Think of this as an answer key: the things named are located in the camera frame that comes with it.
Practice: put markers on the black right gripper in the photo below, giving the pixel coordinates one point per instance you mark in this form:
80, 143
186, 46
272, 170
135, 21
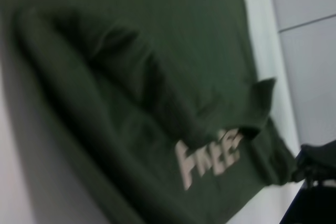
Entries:
320, 161

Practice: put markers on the dark green t-shirt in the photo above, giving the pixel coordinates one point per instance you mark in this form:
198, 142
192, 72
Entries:
131, 77

